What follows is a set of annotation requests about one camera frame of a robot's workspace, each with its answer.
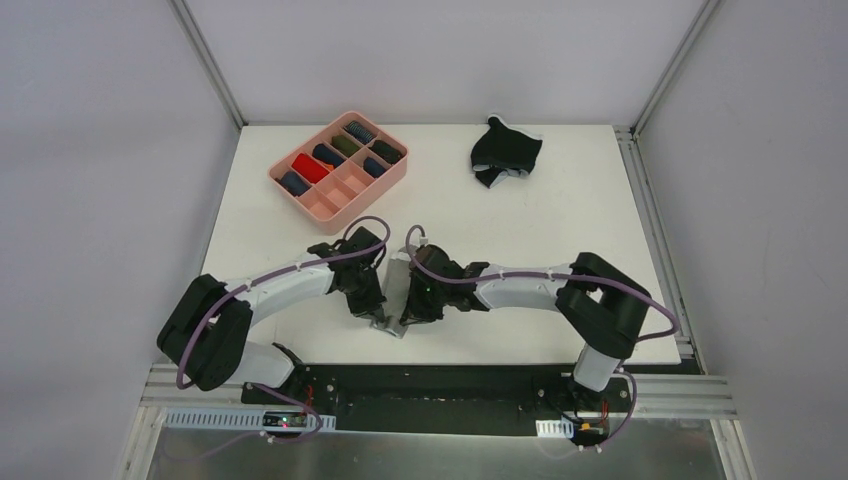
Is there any aluminium frame rail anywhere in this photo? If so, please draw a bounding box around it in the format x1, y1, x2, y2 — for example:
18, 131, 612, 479
140, 362, 248, 407

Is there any dark blue rolled underwear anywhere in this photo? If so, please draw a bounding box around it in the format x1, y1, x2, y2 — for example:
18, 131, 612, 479
277, 171, 311, 197

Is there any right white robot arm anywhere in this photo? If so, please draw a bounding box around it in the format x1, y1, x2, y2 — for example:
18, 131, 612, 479
400, 245, 652, 410

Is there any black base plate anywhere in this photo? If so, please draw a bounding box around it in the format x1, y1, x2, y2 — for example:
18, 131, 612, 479
279, 364, 632, 437

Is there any black rolled underwear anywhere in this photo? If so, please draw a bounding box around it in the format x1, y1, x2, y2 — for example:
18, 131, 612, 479
370, 140, 404, 165

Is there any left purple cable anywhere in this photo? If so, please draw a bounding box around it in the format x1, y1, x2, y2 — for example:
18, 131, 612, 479
175, 216, 392, 446

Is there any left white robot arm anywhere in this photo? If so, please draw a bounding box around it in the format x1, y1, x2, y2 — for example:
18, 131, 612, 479
156, 239, 385, 405

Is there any red rolled underwear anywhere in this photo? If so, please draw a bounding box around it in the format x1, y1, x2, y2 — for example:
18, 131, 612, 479
291, 153, 330, 184

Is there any small navy rolled underwear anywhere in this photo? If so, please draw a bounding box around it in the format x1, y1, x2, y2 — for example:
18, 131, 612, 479
362, 157, 387, 178

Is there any grey underwear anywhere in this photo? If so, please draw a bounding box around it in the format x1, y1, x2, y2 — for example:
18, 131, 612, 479
370, 248, 411, 339

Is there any pink divided organizer tray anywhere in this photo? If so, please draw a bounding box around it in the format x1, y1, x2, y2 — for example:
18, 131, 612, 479
267, 111, 408, 234

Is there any olive rolled underwear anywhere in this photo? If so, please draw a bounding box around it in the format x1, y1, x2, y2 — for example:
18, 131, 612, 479
331, 135, 360, 157

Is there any striped rolled underwear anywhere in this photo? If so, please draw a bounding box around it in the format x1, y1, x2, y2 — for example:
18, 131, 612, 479
344, 121, 376, 145

